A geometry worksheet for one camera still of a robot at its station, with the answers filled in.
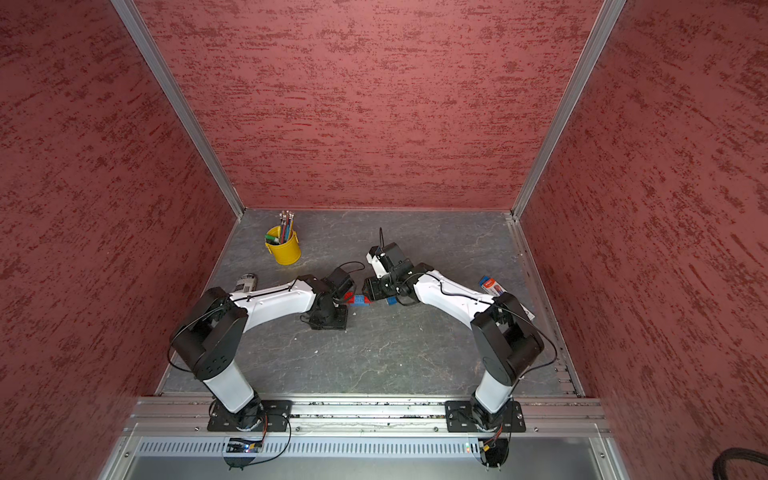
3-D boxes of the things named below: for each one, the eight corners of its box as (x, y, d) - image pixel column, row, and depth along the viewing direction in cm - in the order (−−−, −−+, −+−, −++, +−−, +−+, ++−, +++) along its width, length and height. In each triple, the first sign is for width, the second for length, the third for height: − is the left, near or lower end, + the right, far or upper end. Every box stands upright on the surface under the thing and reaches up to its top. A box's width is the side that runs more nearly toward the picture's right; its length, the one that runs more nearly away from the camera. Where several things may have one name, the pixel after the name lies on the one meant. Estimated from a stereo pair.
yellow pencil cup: (273, 264, 106) (262, 243, 97) (279, 246, 111) (269, 225, 102) (300, 264, 106) (291, 243, 97) (304, 247, 111) (296, 225, 102)
